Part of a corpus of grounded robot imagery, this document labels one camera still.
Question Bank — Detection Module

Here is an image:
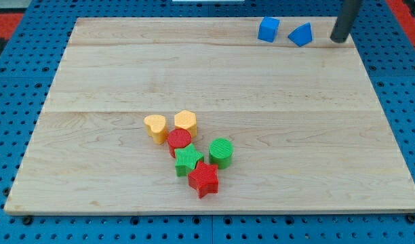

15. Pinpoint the red star block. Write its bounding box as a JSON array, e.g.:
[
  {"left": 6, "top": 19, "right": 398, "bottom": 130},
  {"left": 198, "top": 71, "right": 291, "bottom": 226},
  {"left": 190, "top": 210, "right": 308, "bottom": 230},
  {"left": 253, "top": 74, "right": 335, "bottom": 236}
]
[{"left": 187, "top": 161, "right": 219, "bottom": 199}]

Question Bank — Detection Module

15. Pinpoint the green cylinder block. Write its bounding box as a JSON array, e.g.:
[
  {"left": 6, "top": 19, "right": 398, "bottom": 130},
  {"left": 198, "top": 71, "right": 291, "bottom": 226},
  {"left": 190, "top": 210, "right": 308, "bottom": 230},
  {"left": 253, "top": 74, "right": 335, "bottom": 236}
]
[{"left": 209, "top": 138, "right": 233, "bottom": 169}]

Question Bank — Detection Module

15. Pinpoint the blue triangle block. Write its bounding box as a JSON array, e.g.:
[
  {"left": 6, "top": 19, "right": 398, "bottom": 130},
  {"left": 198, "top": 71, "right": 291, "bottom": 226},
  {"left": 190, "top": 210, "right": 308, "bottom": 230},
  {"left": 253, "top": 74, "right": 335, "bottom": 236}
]
[{"left": 288, "top": 22, "right": 313, "bottom": 47}]

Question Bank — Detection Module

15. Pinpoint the yellow hexagon block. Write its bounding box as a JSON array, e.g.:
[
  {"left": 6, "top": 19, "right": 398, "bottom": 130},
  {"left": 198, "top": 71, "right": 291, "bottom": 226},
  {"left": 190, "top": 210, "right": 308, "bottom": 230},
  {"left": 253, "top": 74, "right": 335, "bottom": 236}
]
[{"left": 174, "top": 110, "right": 197, "bottom": 138}]

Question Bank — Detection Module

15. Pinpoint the yellow heart block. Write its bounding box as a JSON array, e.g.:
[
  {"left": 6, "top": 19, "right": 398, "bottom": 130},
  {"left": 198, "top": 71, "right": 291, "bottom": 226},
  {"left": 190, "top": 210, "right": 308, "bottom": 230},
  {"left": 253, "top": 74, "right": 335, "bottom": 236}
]
[{"left": 143, "top": 115, "right": 168, "bottom": 144}]

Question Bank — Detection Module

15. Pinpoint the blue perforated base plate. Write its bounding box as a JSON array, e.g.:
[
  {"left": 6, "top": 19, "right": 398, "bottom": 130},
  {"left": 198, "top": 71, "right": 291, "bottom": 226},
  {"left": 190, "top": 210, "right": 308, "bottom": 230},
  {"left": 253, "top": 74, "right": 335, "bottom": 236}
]
[{"left": 0, "top": 1, "right": 415, "bottom": 243}]

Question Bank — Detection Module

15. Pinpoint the blue cube block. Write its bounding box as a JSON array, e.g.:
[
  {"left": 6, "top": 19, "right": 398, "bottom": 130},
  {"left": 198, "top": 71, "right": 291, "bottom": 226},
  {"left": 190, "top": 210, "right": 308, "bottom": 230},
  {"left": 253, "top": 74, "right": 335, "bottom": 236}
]
[{"left": 258, "top": 17, "right": 281, "bottom": 43}]

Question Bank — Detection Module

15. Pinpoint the light wooden board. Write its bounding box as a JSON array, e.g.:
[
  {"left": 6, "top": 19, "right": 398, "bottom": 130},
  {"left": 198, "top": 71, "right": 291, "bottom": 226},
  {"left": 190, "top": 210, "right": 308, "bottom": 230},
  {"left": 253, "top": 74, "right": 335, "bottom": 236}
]
[{"left": 4, "top": 17, "right": 415, "bottom": 216}]

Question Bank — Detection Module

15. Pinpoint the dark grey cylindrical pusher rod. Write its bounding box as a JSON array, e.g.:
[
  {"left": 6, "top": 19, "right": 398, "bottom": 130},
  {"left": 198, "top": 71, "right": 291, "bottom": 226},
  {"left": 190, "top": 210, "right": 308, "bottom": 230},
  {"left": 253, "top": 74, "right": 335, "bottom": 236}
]
[{"left": 330, "top": 0, "right": 363, "bottom": 43}]

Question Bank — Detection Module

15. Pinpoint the red cylinder block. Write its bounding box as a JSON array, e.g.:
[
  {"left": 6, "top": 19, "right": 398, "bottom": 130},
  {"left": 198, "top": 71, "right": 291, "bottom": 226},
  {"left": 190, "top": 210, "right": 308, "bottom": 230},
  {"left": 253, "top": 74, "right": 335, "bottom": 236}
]
[{"left": 167, "top": 129, "right": 192, "bottom": 158}]

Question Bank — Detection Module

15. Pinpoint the green star block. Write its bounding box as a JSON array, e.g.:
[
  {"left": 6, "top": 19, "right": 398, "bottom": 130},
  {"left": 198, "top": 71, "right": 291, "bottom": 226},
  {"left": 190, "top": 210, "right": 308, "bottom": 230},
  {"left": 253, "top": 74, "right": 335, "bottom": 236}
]
[{"left": 174, "top": 143, "right": 204, "bottom": 177}]

